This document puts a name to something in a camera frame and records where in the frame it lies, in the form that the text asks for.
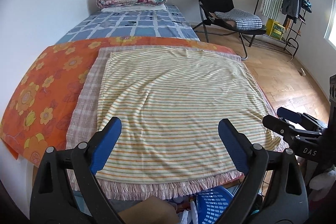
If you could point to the yellow striped towel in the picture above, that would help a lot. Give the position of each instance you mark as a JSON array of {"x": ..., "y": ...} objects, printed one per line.
[{"x": 170, "y": 108}]

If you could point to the grey striped knitted cloth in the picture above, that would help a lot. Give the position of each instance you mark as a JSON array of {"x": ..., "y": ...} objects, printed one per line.
[{"x": 231, "y": 14}]

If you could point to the person's right hand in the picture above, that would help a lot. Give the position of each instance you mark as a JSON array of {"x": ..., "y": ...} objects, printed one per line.
[{"x": 325, "y": 183}]

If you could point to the black clothes rack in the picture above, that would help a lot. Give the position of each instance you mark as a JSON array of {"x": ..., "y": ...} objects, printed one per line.
[{"x": 298, "y": 45}]

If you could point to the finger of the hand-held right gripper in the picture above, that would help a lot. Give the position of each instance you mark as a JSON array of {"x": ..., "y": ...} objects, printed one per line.
[
  {"x": 275, "y": 124},
  {"x": 288, "y": 113}
]

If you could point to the yellow plastic crate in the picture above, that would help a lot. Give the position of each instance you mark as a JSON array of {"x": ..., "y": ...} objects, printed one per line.
[{"x": 275, "y": 28}]

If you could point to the white folded pillow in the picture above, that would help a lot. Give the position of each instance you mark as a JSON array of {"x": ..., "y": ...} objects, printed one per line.
[{"x": 118, "y": 9}]

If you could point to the blue checked cloth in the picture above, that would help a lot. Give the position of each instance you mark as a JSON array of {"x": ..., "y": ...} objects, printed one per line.
[{"x": 249, "y": 22}]

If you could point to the teal hanging garment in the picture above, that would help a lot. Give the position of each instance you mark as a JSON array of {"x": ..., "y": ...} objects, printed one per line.
[{"x": 306, "y": 6}]

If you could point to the clear plastic bag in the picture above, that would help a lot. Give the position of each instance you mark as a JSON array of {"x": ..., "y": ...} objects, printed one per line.
[{"x": 187, "y": 216}]

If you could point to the dark hanging jacket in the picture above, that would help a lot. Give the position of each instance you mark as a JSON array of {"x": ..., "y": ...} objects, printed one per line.
[{"x": 291, "y": 3}]

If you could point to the bright window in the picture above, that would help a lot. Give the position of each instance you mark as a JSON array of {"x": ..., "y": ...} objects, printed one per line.
[{"x": 331, "y": 24}]

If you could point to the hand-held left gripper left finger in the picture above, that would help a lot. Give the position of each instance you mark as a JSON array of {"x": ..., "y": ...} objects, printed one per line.
[{"x": 105, "y": 145}]

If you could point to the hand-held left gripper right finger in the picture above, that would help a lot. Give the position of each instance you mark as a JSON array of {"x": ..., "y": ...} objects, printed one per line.
[{"x": 233, "y": 145}]

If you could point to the pink fringed cloth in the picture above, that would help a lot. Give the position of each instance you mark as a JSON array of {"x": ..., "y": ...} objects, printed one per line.
[{"x": 86, "y": 98}]

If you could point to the blue plastic basket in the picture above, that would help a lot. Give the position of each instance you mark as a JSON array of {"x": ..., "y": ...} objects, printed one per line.
[{"x": 212, "y": 205}]

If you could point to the brown cardboard piece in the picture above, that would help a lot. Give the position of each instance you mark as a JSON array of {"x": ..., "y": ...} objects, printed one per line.
[{"x": 149, "y": 211}]

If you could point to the small object on floor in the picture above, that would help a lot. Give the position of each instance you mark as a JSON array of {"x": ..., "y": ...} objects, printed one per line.
[{"x": 302, "y": 72}]

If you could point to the orange floral sheet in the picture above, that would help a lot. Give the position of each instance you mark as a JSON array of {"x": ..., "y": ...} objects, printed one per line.
[{"x": 39, "y": 87}]

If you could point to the blue checked bed sheet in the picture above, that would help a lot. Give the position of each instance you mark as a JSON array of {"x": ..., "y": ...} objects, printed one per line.
[{"x": 131, "y": 24}]

